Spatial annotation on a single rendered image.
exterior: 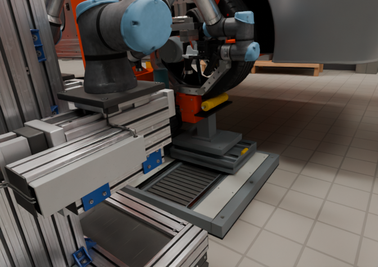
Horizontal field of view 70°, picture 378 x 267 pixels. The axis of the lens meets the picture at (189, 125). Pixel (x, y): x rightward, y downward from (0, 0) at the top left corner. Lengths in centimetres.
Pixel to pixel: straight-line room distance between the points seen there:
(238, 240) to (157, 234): 44
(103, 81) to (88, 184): 29
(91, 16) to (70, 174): 39
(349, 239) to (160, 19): 128
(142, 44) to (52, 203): 38
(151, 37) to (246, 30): 57
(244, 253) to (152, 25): 105
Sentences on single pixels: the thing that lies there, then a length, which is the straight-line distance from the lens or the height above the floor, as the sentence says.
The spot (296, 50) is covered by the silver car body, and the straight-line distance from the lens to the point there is 156.
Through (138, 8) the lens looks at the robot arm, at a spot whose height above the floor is 102.
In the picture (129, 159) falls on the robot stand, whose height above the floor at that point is 69.
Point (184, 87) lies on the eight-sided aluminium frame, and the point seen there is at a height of 62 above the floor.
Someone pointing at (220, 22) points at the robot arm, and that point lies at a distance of 120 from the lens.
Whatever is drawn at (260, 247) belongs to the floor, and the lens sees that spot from 140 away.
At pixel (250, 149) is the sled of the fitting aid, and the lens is 189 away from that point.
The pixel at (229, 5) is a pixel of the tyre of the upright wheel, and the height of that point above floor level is 105.
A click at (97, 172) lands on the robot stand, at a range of 61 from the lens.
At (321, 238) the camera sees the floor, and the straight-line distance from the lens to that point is 150.
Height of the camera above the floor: 98
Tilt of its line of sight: 21 degrees down
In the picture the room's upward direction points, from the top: 4 degrees counter-clockwise
